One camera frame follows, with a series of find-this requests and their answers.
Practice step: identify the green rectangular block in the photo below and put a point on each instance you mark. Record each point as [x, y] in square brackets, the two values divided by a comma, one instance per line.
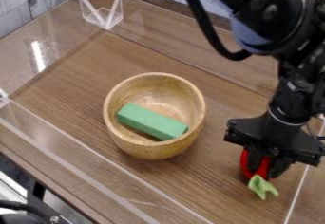
[150, 122]

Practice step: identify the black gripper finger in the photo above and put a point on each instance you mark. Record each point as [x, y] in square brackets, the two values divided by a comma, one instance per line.
[280, 164]
[255, 162]

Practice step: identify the black table frame bracket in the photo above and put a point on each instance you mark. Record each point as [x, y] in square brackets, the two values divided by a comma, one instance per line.
[49, 215]

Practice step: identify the red plush fruit green leaf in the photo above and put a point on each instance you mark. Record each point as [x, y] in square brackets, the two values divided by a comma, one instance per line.
[259, 183]

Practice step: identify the wooden bowl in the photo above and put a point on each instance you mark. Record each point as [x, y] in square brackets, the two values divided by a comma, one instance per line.
[169, 95]

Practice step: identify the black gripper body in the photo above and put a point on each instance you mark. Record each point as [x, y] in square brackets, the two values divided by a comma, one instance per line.
[276, 133]

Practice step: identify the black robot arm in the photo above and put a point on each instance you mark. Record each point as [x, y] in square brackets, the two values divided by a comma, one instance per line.
[284, 29]

